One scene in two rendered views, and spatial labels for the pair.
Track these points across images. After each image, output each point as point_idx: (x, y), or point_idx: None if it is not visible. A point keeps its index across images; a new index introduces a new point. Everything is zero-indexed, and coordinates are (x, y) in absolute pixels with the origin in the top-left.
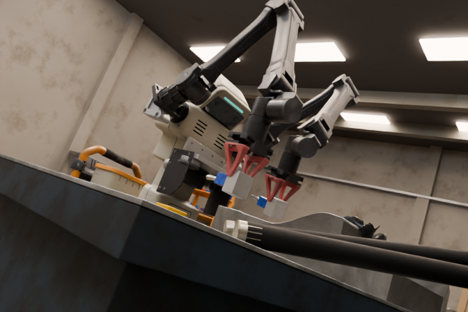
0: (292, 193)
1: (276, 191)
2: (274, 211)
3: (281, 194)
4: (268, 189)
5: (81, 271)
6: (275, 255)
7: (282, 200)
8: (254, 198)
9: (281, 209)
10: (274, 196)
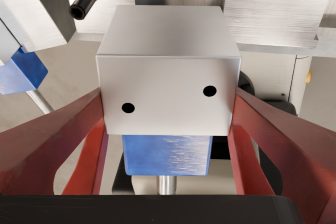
0: (40, 121)
1: (274, 110)
2: (217, 19)
3: (98, 163)
4: (263, 175)
5: None
6: None
7: (111, 110)
8: (173, 193)
9: (159, 28)
10: (248, 96)
